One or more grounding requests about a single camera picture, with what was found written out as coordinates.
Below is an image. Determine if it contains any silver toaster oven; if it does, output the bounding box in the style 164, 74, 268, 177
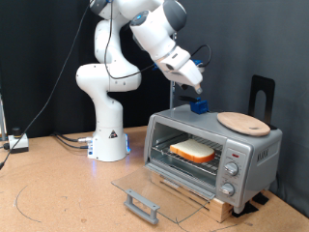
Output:
143, 103, 284, 215

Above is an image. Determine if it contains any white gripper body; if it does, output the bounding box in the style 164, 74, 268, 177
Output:
159, 58, 205, 90

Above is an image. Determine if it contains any black cable with silver connector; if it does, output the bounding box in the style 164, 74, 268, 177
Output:
52, 131, 95, 145

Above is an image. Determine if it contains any white bread slice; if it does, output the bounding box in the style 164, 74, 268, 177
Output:
169, 138, 216, 163

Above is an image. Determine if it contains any silver oven knob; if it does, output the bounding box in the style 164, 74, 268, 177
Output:
219, 182, 236, 197
224, 160, 240, 177

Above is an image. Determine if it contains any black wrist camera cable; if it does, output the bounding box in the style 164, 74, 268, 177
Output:
103, 0, 212, 81

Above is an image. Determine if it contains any vertical metal pole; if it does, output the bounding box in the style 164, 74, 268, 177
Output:
169, 30, 179, 110

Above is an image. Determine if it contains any metal oven rack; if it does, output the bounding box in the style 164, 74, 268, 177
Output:
151, 133, 224, 177

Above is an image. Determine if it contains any black base cable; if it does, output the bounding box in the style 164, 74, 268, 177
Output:
54, 136, 90, 150

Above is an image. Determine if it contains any white box with black button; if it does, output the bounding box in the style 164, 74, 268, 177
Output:
8, 127, 30, 154

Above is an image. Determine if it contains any black foam pad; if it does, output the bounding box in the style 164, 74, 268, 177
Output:
231, 202, 259, 218
252, 191, 270, 206

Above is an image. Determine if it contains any long hanging black cable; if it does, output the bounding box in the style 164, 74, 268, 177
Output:
0, 3, 93, 168

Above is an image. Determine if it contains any small wooden cutting board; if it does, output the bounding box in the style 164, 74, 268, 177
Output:
216, 111, 271, 137

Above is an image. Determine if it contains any black backdrop curtain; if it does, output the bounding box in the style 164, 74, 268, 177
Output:
0, 0, 177, 139

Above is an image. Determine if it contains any slatted wooden block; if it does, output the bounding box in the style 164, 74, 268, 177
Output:
151, 170, 235, 224

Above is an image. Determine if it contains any metal frame post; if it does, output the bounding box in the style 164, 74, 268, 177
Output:
0, 93, 8, 142

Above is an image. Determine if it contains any grey backdrop curtain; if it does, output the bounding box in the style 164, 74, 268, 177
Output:
175, 0, 309, 218

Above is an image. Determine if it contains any black metal bookend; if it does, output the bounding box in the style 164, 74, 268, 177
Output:
248, 74, 278, 131

